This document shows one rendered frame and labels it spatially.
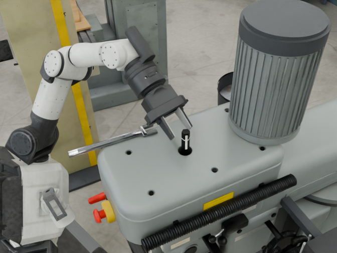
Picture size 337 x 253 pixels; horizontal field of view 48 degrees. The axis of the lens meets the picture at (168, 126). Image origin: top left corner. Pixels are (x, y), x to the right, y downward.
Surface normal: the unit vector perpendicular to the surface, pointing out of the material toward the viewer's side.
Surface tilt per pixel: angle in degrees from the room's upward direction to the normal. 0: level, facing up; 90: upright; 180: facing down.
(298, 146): 0
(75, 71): 89
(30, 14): 90
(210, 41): 0
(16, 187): 59
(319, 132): 0
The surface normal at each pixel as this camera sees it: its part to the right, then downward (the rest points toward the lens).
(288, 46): -0.09, 0.69
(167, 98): 0.30, -0.36
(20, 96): -0.02, -0.73
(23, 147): -0.26, 0.23
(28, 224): 0.61, 0.02
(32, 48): 0.44, 0.62
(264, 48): -0.55, 0.58
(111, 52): -0.63, 0.29
